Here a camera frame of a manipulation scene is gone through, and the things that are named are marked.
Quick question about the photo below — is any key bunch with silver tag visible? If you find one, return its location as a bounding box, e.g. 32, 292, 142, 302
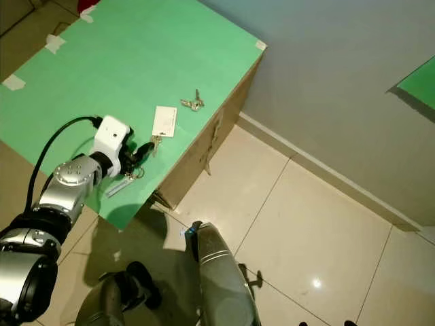
107, 136, 164, 199

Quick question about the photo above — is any white card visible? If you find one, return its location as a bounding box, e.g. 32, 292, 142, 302
152, 105, 177, 137

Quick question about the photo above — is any small silver key bunch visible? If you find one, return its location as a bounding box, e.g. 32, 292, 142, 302
181, 89, 205, 112

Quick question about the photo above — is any wooden cabinet with green cover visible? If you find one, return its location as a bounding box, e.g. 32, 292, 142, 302
0, 0, 267, 232

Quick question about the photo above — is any grey robot leg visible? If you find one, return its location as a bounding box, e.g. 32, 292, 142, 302
75, 261, 164, 326

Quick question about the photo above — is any red object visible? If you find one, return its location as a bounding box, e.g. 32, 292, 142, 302
78, 0, 103, 14

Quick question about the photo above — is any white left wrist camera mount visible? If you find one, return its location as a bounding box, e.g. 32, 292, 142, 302
95, 115, 133, 161

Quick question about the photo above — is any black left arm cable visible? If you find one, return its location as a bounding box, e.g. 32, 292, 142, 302
26, 115, 101, 210

